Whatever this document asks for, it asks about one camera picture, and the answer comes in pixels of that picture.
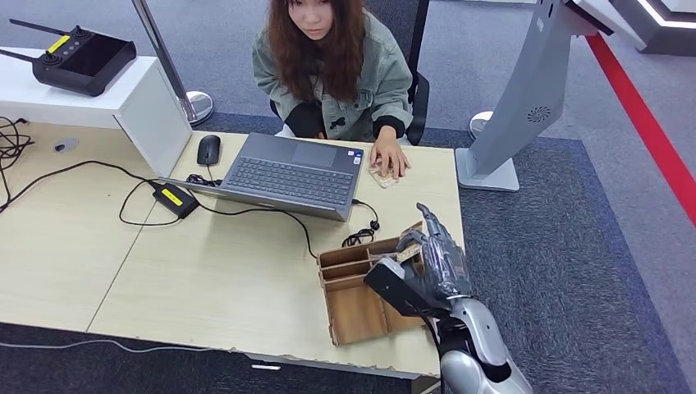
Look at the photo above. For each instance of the grey laptop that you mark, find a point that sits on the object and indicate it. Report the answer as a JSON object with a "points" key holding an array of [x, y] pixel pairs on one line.
{"points": [[293, 177]]}

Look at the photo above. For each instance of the chrome stanchion base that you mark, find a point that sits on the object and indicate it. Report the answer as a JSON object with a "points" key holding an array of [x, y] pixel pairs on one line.
{"points": [[478, 124]]}

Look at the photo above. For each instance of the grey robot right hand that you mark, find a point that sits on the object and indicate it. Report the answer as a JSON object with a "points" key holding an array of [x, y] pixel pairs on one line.
{"points": [[446, 266]]}

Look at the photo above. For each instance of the black remote controller with antennas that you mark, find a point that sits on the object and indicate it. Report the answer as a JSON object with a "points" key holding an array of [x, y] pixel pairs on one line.
{"points": [[81, 61]]}

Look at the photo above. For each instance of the white box shelf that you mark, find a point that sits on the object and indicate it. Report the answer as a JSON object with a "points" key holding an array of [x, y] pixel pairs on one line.
{"points": [[152, 119]]}

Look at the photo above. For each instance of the person's right forearm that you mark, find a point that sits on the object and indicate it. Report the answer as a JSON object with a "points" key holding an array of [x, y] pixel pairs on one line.
{"points": [[302, 119]]}

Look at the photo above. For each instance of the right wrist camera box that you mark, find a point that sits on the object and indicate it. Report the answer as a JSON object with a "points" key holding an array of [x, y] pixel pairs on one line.
{"points": [[402, 288]]}

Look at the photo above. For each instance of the black power adapter yellow label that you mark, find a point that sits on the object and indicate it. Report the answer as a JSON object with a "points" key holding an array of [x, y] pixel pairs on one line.
{"points": [[175, 200]]}

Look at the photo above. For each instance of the person's left hand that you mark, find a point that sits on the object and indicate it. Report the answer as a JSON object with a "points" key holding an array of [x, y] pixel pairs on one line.
{"points": [[389, 153]]}

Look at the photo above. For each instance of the dark blue carpet mat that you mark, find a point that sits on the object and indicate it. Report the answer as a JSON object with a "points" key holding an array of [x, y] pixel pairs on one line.
{"points": [[571, 245]]}

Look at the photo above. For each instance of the display platform with light strip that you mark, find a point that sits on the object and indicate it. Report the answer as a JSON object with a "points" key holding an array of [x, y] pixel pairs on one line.
{"points": [[663, 32]]}

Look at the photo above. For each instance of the small white strip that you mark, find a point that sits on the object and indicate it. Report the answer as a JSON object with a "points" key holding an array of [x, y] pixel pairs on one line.
{"points": [[266, 366]]}

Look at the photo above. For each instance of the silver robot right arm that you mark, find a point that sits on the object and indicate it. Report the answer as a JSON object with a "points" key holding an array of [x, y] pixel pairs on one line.
{"points": [[478, 348]]}

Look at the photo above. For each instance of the black office chair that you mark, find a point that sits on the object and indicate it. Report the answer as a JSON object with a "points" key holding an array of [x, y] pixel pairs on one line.
{"points": [[418, 109]]}

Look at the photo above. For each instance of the grey desk grommet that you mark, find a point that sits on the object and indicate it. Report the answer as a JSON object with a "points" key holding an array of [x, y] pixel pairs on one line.
{"points": [[65, 144]]}

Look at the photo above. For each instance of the grey kiosk stand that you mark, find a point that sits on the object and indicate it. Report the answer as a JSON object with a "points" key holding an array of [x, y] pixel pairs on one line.
{"points": [[522, 98]]}

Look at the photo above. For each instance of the black computer mouse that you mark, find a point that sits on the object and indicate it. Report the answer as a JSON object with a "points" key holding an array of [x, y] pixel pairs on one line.
{"points": [[209, 149]]}

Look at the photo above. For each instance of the chrome stanchion pole with base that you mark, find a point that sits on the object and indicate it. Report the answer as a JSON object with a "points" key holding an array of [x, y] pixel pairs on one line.
{"points": [[197, 106]]}

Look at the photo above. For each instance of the wooden organizer box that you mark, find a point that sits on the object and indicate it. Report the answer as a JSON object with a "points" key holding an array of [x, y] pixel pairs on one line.
{"points": [[353, 315]]}

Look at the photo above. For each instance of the person's left forearm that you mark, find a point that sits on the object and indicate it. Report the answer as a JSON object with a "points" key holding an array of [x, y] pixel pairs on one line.
{"points": [[391, 109]]}

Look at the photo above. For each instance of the gold patterned card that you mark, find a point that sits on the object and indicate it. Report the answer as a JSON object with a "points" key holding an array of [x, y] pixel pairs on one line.
{"points": [[385, 182], [409, 254]]}

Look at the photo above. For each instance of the person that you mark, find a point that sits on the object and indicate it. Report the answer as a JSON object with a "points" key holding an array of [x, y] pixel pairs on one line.
{"points": [[348, 109]]}

